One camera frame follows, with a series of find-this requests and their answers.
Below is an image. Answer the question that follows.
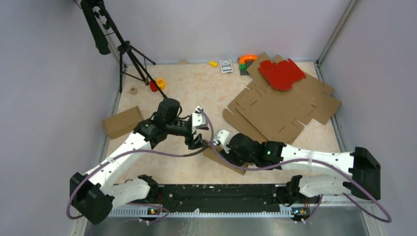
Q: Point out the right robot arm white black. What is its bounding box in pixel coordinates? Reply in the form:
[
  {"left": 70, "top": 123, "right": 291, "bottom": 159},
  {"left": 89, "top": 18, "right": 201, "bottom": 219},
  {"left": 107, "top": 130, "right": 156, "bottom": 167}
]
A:
[{"left": 213, "top": 130, "right": 381, "bottom": 203}]

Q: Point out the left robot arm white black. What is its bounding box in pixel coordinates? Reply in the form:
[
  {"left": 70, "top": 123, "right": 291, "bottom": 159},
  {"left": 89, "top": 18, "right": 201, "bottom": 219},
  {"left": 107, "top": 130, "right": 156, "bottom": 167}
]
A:
[{"left": 66, "top": 98, "right": 209, "bottom": 225}]

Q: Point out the folded brown cardboard box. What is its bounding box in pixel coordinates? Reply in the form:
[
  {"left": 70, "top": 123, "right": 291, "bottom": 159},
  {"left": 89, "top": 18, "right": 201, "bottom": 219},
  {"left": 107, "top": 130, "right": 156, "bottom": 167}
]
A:
[{"left": 103, "top": 106, "right": 143, "bottom": 140}]

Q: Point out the playing card deck box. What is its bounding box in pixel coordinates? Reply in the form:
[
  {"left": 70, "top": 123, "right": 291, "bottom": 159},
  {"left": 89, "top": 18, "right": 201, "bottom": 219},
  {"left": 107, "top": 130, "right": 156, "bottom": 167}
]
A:
[{"left": 219, "top": 59, "right": 233, "bottom": 74}]

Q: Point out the red yellow toy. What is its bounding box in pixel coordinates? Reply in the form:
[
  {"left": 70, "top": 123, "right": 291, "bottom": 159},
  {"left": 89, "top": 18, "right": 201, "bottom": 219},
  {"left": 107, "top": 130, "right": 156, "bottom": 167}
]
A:
[{"left": 149, "top": 78, "right": 166, "bottom": 92}]

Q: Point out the stack of brown cardboard blanks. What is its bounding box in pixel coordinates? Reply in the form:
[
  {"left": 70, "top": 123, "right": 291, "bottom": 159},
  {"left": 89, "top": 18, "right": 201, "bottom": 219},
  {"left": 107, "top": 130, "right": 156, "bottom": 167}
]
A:
[{"left": 223, "top": 53, "right": 341, "bottom": 144}]

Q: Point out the yellow small block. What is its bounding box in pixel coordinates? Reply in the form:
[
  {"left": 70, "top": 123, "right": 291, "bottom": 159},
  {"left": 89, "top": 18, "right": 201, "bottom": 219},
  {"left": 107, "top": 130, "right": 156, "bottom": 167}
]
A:
[{"left": 209, "top": 60, "right": 218, "bottom": 67}]

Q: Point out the red flat cardboard blank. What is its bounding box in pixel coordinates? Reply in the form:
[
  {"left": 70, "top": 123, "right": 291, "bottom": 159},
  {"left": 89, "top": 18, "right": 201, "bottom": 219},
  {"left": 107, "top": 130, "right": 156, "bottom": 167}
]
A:
[{"left": 258, "top": 59, "right": 306, "bottom": 91}]

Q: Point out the orange green toy block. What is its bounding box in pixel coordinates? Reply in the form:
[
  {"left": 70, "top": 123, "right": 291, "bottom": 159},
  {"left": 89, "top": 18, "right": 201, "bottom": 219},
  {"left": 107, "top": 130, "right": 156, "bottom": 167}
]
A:
[{"left": 238, "top": 55, "right": 258, "bottom": 76}]

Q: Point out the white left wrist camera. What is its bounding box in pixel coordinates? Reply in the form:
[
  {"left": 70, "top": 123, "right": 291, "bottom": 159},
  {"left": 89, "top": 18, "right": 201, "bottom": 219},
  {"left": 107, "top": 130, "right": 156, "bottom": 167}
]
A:
[{"left": 191, "top": 106, "right": 209, "bottom": 133}]

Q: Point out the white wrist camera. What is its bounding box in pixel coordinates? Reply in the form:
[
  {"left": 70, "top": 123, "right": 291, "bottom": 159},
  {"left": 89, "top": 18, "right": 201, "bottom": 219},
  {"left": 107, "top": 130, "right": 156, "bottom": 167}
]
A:
[
  {"left": 213, "top": 130, "right": 232, "bottom": 153},
  {"left": 191, "top": 106, "right": 209, "bottom": 133}
]

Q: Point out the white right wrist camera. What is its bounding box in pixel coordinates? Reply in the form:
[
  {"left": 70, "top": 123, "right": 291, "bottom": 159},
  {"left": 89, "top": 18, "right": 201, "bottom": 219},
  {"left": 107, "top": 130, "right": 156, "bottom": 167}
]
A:
[{"left": 213, "top": 130, "right": 232, "bottom": 153}]

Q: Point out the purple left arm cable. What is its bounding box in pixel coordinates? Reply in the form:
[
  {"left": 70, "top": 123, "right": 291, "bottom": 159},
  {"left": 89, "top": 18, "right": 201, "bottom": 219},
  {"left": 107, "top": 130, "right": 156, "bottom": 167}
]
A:
[{"left": 66, "top": 107, "right": 216, "bottom": 224}]

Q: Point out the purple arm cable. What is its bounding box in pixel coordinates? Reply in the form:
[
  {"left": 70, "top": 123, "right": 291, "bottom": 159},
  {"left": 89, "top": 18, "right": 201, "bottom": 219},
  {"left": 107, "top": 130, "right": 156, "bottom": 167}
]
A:
[
  {"left": 208, "top": 140, "right": 392, "bottom": 224},
  {"left": 66, "top": 107, "right": 216, "bottom": 224}
]

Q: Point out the black camera tripod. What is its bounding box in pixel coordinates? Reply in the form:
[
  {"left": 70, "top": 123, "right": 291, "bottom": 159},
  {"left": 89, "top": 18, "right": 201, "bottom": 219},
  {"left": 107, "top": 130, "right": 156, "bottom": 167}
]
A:
[{"left": 80, "top": 0, "right": 168, "bottom": 100}]

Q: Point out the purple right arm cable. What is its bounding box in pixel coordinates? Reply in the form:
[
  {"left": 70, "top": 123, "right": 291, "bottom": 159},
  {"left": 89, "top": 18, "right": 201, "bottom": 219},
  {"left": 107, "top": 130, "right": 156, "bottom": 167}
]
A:
[{"left": 208, "top": 140, "right": 392, "bottom": 224}]

